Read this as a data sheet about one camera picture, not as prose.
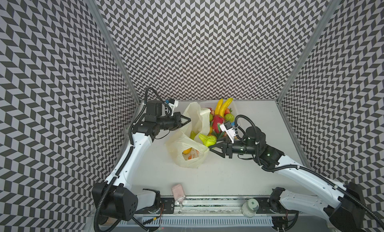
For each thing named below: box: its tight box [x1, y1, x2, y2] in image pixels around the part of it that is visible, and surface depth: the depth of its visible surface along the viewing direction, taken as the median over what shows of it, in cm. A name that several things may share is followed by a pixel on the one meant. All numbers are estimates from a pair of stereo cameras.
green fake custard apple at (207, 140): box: [198, 134, 217, 147], surface depth 64 cm
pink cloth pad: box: [171, 184, 186, 203], surface depth 72 cm
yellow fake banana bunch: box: [215, 97, 234, 118], surface depth 104 cm
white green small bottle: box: [242, 198, 260, 218], surface depth 66 cm
